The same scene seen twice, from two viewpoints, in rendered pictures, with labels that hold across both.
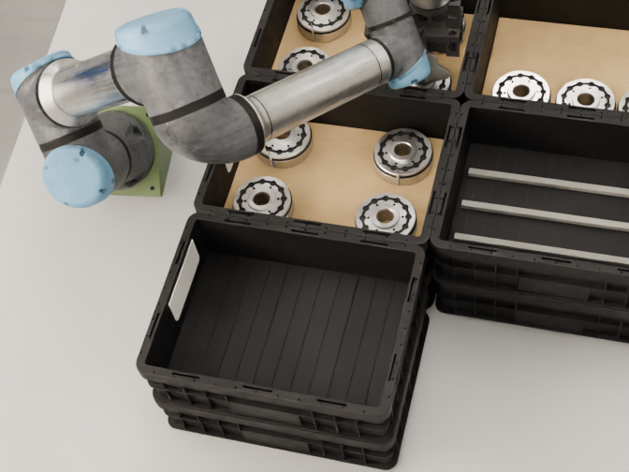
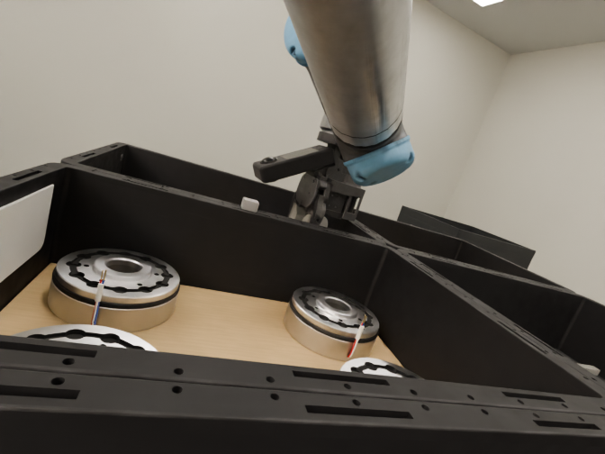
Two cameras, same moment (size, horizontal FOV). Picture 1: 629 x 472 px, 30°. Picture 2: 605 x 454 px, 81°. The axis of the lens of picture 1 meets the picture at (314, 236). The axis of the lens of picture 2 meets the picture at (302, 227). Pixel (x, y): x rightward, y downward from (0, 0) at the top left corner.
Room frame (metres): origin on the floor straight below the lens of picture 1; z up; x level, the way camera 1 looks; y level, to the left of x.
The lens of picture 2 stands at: (0.99, 0.13, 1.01)
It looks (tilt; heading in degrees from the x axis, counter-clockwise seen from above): 11 degrees down; 315
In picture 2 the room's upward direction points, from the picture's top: 18 degrees clockwise
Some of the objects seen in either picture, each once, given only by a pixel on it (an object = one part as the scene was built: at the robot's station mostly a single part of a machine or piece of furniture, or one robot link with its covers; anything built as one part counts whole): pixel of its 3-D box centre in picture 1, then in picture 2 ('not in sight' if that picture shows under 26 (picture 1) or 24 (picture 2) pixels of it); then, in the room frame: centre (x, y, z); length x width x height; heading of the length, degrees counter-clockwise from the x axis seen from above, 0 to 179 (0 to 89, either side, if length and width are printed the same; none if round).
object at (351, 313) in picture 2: (402, 150); (337, 305); (1.21, -0.18, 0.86); 0.05 x 0.05 x 0.01
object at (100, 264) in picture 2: (282, 133); (123, 267); (1.30, 0.02, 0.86); 0.05 x 0.05 x 0.01
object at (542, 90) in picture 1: (520, 93); not in sight; (1.28, -0.41, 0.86); 0.10 x 0.10 x 0.01
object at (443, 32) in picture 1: (435, 20); (332, 177); (1.37, -0.29, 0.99); 0.09 x 0.08 x 0.12; 70
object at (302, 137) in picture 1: (282, 135); (121, 273); (1.30, 0.02, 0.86); 0.10 x 0.10 x 0.01
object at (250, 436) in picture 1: (296, 356); not in sight; (0.92, 0.07, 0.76); 0.40 x 0.30 x 0.12; 65
